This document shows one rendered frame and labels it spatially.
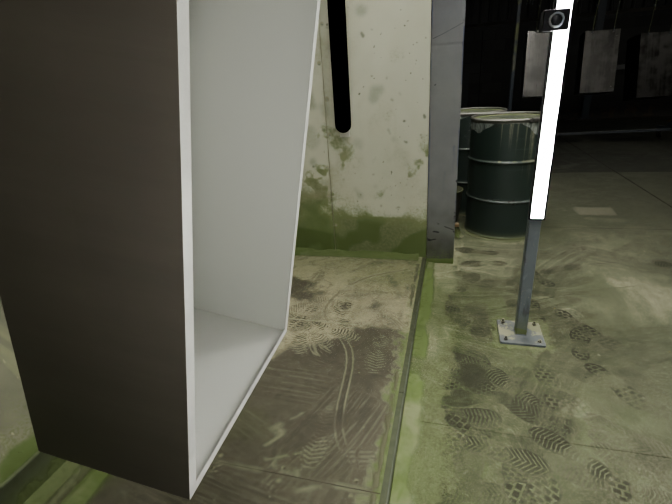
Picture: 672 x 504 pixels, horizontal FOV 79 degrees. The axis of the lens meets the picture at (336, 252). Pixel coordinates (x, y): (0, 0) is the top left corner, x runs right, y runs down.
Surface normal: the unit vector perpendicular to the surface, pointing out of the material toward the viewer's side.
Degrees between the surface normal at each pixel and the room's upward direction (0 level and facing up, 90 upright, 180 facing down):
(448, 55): 90
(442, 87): 90
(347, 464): 0
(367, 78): 90
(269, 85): 90
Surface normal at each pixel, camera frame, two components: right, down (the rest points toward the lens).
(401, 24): -0.26, 0.39
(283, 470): -0.07, -0.92
